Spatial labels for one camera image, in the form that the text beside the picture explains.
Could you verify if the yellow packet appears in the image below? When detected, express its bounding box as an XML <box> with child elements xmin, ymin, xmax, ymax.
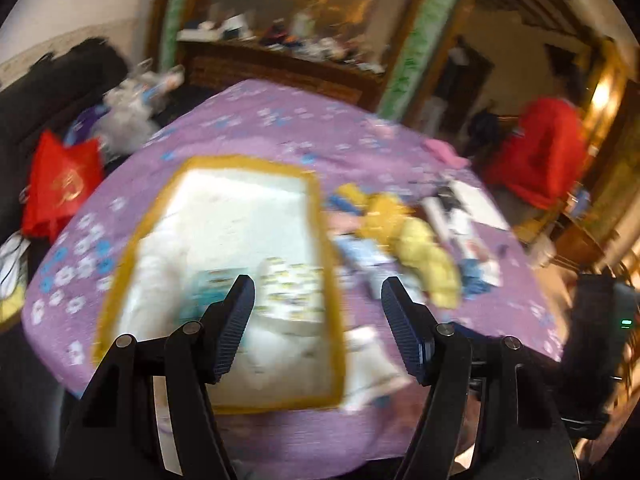
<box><xmin>356</xmin><ymin>193</ymin><xmax>411</xmax><ymax>252</ymax></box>

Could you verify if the blue soft cloth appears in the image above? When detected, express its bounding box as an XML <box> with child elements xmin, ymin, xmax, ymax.
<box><xmin>459</xmin><ymin>259</ymin><xmax>494</xmax><ymax>300</ymax></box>

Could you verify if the clear plastic bag bundle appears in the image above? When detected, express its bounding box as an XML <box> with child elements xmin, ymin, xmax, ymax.
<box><xmin>90</xmin><ymin>58</ymin><xmax>184</xmax><ymax>162</ymax></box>

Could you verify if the wooden sideboard cabinet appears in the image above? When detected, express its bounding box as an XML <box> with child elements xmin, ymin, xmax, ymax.
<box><xmin>177</xmin><ymin>41</ymin><xmax>384</xmax><ymax>112</ymax></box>

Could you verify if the white desiccant packet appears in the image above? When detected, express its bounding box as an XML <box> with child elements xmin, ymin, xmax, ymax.
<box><xmin>332</xmin><ymin>235</ymin><xmax>393</xmax><ymax>269</ymax></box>

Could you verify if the white paper sheet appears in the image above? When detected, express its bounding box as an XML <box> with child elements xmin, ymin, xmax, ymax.
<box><xmin>449</xmin><ymin>180</ymin><xmax>510</xmax><ymax>231</ymax></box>

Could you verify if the black camera box green light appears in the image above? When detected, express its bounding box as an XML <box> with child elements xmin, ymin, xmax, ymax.
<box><xmin>556</xmin><ymin>274</ymin><xmax>639</xmax><ymax>440</ymax></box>

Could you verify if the pink cloth at table edge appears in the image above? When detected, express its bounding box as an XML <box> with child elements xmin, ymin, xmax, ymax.
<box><xmin>423</xmin><ymin>138</ymin><xmax>470</xmax><ymax>169</ymax></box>

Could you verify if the black motor part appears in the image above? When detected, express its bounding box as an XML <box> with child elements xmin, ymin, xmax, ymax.
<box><xmin>434</xmin><ymin>184</ymin><xmax>465</xmax><ymax>214</ymax></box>

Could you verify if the purple floral tablecloth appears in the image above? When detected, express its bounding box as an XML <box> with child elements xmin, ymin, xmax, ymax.
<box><xmin>22</xmin><ymin>78</ymin><xmax>566</xmax><ymax>479</ymax></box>

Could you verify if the black suitcase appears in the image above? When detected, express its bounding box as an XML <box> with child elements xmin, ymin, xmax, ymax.
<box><xmin>0</xmin><ymin>38</ymin><xmax>128</xmax><ymax>238</ymax></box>

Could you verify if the yellow towel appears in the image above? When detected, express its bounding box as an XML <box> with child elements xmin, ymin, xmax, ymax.
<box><xmin>394</xmin><ymin>217</ymin><xmax>462</xmax><ymax>310</ymax></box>

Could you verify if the yellow blue sachet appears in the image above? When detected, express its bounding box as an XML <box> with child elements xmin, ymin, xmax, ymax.
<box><xmin>328</xmin><ymin>182</ymin><xmax>369</xmax><ymax>214</ymax></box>

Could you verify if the white packet red print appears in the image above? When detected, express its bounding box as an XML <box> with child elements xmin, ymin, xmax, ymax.
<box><xmin>421</xmin><ymin>196</ymin><xmax>502</xmax><ymax>287</ymax></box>

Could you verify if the white foam box yellow tape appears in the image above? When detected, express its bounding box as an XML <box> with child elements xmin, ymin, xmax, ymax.
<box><xmin>93</xmin><ymin>155</ymin><xmax>346</xmax><ymax>415</ymax></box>

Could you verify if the white cloth towel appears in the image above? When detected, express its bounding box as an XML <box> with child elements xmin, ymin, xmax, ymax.
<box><xmin>118</xmin><ymin>256</ymin><xmax>326</xmax><ymax>393</ymax></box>

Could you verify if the pink knitted soft item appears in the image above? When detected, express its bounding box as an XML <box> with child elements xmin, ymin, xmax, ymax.
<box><xmin>326</xmin><ymin>210</ymin><xmax>363</xmax><ymax>236</ymax></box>

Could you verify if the red shopping bag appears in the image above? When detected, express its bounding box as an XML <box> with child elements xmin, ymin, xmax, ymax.
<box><xmin>21</xmin><ymin>130</ymin><xmax>104</xmax><ymax>243</ymax></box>

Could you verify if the white printed wrapper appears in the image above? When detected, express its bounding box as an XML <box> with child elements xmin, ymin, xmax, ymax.
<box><xmin>341</xmin><ymin>326</ymin><xmax>410</xmax><ymax>413</ymax></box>

